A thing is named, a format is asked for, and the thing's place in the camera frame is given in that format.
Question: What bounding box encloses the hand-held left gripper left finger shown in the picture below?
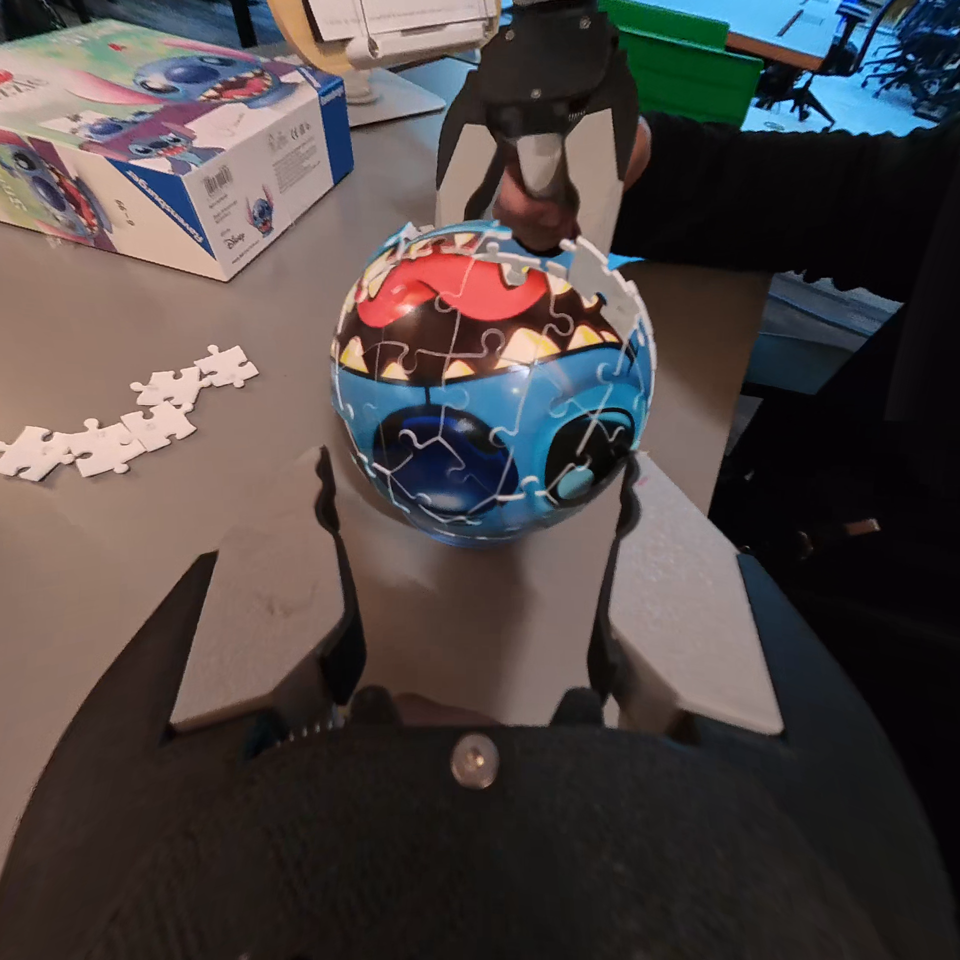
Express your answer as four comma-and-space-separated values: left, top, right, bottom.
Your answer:
169, 445, 370, 735

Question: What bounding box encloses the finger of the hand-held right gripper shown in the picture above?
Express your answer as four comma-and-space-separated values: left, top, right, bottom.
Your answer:
561, 112, 626, 254
435, 122, 519, 228

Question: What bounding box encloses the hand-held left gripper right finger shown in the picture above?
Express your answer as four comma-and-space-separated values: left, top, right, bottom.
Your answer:
587, 450, 787, 736

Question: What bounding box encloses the blue cartoon puzzle ball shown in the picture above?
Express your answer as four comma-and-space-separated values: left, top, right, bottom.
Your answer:
330, 221, 659, 537

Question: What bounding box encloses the person's right forearm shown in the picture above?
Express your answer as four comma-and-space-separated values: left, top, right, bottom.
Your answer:
611, 111, 960, 301

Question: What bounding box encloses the white puzzle piece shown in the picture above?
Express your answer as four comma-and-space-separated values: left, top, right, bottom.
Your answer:
129, 367, 204, 411
195, 343, 261, 390
63, 417, 149, 480
0, 425, 78, 482
120, 402, 198, 453

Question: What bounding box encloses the colourful cartoon puzzle box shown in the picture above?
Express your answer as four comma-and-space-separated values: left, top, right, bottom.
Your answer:
0, 18, 355, 284

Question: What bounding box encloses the person's right hand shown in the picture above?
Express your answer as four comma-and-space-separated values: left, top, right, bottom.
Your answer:
495, 118, 654, 243

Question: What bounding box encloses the green box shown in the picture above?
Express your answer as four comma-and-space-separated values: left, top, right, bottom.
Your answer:
600, 0, 765, 129

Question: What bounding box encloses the instruction sheet on stand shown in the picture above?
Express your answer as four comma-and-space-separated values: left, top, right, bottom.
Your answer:
266, 0, 449, 129

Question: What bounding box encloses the light office table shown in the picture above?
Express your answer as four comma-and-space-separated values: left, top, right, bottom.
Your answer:
721, 0, 856, 73

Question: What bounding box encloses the black office chair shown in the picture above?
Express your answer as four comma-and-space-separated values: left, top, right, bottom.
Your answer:
861, 0, 960, 123

